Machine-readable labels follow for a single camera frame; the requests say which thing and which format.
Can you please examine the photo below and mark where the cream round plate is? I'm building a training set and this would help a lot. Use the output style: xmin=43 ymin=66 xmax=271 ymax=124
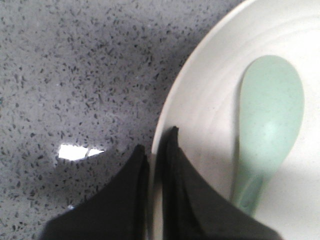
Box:
xmin=149 ymin=0 xmax=320 ymax=240

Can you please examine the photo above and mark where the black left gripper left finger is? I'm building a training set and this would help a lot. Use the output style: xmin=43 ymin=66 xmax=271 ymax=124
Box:
xmin=39 ymin=144 xmax=150 ymax=240

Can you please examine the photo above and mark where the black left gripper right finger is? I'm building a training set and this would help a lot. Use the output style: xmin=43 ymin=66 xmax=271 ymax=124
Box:
xmin=160 ymin=126 xmax=282 ymax=240

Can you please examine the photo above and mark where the mint green spoon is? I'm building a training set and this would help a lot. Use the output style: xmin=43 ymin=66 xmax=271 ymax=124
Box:
xmin=232 ymin=55 xmax=305 ymax=216

